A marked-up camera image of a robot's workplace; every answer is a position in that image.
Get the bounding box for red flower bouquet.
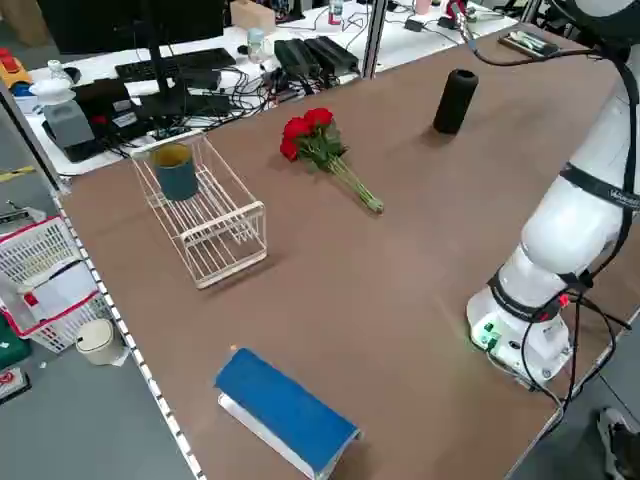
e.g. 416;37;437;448
278;107;385;216

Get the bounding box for black cylindrical vase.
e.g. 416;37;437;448
432;68;480;135

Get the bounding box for teal cup yellow inside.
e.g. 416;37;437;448
150;142;200;203

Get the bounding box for black finned metal box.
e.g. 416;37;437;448
273;38;321;81
304;35;361;76

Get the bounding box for black power adapter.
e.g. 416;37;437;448
175;68;224;92

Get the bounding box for clear jar pale blue lid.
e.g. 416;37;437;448
246;27;267;64

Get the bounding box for black keyboard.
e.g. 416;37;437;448
114;47;237;84

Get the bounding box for light brown block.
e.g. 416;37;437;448
230;0;277;36

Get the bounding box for black box red label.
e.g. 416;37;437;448
74;78;135;132

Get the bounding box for shiny metal tray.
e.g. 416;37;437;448
498;29;560;59

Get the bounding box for grey tissue box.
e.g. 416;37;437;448
42;99;96;150

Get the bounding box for white basket red rim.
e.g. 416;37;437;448
0;215;109;354

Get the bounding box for black computer monitor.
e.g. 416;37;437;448
37;0;232;121

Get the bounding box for white stacked bowls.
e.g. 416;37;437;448
28;78;77;107

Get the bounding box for dark green box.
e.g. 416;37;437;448
0;309;32;371

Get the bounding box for person's foot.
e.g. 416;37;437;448
597;407;640;480

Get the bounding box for brown cardboard box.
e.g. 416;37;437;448
0;0;51;49

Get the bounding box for white wire rack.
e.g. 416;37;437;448
130;132;269;291

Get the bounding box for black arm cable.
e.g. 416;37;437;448
460;19;640;286

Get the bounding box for black base cable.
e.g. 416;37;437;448
519;287;632;409

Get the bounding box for aluminium corner frame post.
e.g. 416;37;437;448
0;79;72;195

